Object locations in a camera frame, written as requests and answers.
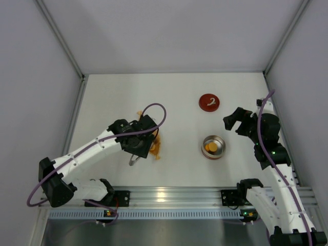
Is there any tan round sandwich cookie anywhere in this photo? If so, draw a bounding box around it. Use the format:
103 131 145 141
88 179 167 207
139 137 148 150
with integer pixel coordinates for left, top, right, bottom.
207 142 218 152

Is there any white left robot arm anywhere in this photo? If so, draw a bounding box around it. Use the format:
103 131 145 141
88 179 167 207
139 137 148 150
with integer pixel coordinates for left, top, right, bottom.
39 115 157 208

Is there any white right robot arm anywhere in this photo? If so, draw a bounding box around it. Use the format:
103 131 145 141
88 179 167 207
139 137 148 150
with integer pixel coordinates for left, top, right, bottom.
223 107 327 245

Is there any round steel lunch box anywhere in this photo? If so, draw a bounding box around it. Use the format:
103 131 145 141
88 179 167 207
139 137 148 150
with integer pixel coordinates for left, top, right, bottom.
201 135 226 160

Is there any woven fish-shaped basket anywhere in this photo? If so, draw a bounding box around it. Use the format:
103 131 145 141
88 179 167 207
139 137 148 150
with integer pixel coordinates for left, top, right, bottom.
135 110 163 161

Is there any red round lid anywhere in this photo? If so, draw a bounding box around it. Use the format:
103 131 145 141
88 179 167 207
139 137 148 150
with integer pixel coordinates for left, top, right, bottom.
198 93 220 112

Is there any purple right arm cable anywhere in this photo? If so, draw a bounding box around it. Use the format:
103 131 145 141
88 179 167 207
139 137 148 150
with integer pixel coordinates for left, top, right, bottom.
257 89 312 246

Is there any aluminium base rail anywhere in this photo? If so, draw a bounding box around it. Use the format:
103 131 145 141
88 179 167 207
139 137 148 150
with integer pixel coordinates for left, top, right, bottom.
38 186 318 208

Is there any grey aluminium frame post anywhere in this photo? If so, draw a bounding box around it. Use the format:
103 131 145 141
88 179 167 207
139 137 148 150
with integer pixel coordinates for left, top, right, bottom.
33 0 87 80

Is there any slotted grey cable duct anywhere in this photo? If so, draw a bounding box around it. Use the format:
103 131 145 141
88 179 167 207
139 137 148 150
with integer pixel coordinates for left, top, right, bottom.
47 207 259 220

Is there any right aluminium frame post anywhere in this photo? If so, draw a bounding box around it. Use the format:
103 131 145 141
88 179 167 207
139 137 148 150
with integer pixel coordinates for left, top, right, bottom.
263 0 312 78

